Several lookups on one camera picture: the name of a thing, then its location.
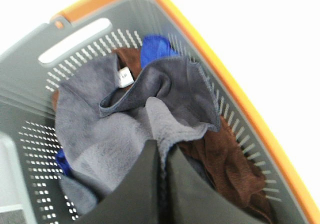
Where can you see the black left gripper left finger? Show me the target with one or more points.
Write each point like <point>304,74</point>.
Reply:
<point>135,200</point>

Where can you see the grey perforated basket orange rim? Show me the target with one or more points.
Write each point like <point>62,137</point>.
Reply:
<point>262,57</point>

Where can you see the dark grey towel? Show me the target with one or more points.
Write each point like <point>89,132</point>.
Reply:
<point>102,129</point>

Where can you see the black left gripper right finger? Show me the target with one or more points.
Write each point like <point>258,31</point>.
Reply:
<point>192,200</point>

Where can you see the brown towel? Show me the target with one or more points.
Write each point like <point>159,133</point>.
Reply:
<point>230,173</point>

